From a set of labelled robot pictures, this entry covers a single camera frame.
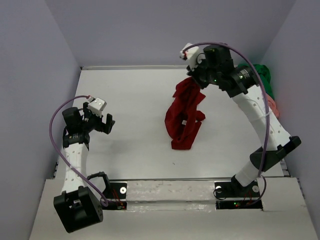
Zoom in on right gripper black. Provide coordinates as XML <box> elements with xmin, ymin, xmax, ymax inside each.
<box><xmin>187</xmin><ymin>55</ymin><xmax>220</xmax><ymax>90</ymax></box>

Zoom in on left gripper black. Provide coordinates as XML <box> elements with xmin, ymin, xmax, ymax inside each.
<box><xmin>80</xmin><ymin>102</ymin><xmax>115</xmax><ymax>135</ymax></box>

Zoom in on dark red t shirt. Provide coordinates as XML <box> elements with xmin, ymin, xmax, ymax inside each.
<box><xmin>164</xmin><ymin>77</ymin><xmax>206</xmax><ymax>151</ymax></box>

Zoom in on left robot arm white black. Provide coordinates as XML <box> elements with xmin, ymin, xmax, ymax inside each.
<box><xmin>53</xmin><ymin>98</ymin><xmax>116</xmax><ymax>233</ymax></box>

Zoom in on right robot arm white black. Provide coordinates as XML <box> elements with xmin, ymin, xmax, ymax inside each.
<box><xmin>180</xmin><ymin>42</ymin><xmax>302</xmax><ymax>200</ymax></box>

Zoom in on green t shirt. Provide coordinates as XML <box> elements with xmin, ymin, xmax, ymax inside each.
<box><xmin>253</xmin><ymin>64</ymin><xmax>275</xmax><ymax>100</ymax></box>

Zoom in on pink t shirt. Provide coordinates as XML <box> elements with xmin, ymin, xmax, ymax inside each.
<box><xmin>267</xmin><ymin>95</ymin><xmax>280</xmax><ymax>119</ymax></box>

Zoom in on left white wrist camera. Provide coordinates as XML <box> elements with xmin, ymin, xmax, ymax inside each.
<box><xmin>87</xmin><ymin>97</ymin><xmax>107</xmax><ymax>118</ymax></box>

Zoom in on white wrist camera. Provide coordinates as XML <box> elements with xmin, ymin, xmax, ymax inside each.
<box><xmin>87</xmin><ymin>97</ymin><xmax>107</xmax><ymax>118</ymax></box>
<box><xmin>179</xmin><ymin>43</ymin><xmax>205</xmax><ymax>71</ymax></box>

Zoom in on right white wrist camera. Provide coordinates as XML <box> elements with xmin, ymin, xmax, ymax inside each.
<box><xmin>179</xmin><ymin>43</ymin><xmax>205</xmax><ymax>71</ymax></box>

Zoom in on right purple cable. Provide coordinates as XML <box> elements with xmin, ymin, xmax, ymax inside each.
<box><xmin>183</xmin><ymin>41</ymin><xmax>270</xmax><ymax>207</ymax></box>

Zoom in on purple cable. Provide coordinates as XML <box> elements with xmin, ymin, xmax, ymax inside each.
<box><xmin>183</xmin><ymin>41</ymin><xmax>270</xmax><ymax>207</ymax></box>
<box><xmin>48</xmin><ymin>94</ymin><xmax>110</xmax><ymax>207</ymax></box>

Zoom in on metal rail at table front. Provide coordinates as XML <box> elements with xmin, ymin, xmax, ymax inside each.
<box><xmin>110</xmin><ymin>177</ymin><xmax>232</xmax><ymax>182</ymax></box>

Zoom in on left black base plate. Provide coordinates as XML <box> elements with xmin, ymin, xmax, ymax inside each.
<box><xmin>102</xmin><ymin>181</ymin><xmax>128</xmax><ymax>211</ymax></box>

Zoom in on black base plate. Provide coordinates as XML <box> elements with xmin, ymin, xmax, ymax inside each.
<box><xmin>213</xmin><ymin>181</ymin><xmax>263</xmax><ymax>210</ymax></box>
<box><xmin>102</xmin><ymin>181</ymin><xmax>128</xmax><ymax>211</ymax></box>

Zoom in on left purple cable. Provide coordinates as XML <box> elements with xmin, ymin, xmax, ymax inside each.
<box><xmin>48</xmin><ymin>94</ymin><xmax>110</xmax><ymax>207</ymax></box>

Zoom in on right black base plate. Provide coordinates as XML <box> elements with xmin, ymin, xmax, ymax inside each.
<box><xmin>213</xmin><ymin>181</ymin><xmax>263</xmax><ymax>210</ymax></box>

